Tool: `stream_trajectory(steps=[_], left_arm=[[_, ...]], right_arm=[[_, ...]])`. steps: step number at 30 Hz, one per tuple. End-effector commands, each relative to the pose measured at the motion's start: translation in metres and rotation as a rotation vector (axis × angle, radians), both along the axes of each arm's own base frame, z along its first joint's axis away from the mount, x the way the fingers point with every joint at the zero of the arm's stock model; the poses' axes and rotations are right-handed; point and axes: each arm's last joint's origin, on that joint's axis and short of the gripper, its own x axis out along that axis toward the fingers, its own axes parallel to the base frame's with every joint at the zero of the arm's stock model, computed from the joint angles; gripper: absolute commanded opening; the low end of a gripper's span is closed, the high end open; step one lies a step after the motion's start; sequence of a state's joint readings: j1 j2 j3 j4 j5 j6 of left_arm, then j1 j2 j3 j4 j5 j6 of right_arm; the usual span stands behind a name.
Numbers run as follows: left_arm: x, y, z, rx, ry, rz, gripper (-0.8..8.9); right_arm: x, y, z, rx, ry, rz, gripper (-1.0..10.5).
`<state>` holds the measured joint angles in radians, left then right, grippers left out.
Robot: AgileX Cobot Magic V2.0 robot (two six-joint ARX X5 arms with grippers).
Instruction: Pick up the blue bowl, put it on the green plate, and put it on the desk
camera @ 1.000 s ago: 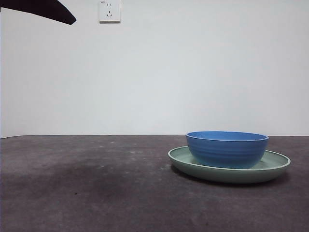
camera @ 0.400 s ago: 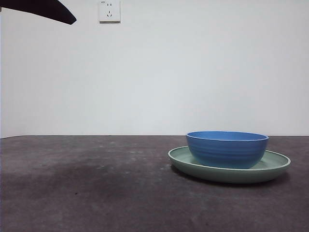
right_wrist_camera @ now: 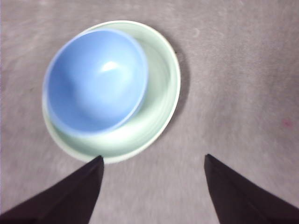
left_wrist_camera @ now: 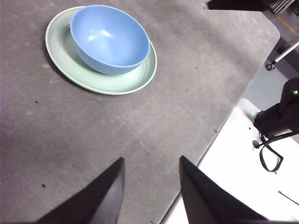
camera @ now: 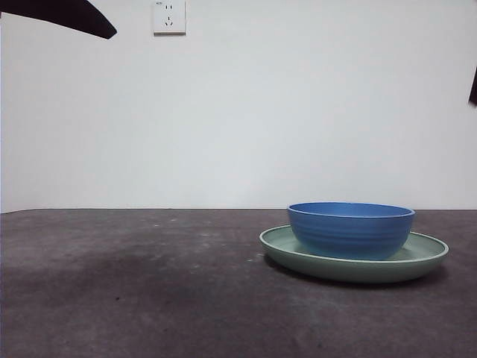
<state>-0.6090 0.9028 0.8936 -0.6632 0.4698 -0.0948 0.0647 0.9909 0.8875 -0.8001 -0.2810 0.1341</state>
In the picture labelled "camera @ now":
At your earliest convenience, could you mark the blue ribbed bowl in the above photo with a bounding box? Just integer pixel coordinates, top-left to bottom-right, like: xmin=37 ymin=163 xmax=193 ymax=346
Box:
xmin=287 ymin=201 xmax=417 ymax=262

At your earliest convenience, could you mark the green round plate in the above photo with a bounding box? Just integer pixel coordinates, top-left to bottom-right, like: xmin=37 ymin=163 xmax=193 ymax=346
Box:
xmin=259 ymin=224 xmax=450 ymax=284

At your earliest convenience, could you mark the white wall socket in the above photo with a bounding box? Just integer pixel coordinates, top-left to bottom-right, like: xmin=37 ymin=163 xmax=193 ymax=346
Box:
xmin=153 ymin=0 xmax=187 ymax=37

